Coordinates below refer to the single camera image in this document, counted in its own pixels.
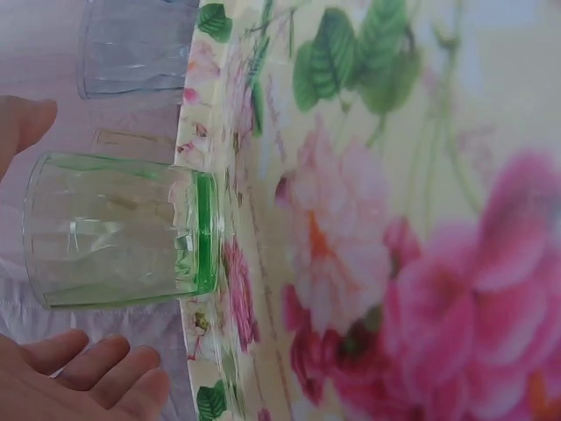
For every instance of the person's left hand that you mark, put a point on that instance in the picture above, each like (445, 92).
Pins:
(39, 390)

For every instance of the person's left thumb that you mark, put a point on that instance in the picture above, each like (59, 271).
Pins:
(26, 125)

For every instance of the floral print tray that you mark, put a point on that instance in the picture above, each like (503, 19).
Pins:
(372, 219)

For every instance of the green glass tumbler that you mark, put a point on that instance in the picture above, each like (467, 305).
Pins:
(109, 232)

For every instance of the blue glass tumbler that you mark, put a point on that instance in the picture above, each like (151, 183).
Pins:
(131, 48)

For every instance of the pale amber glass tumbler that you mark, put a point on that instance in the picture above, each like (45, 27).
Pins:
(131, 144)

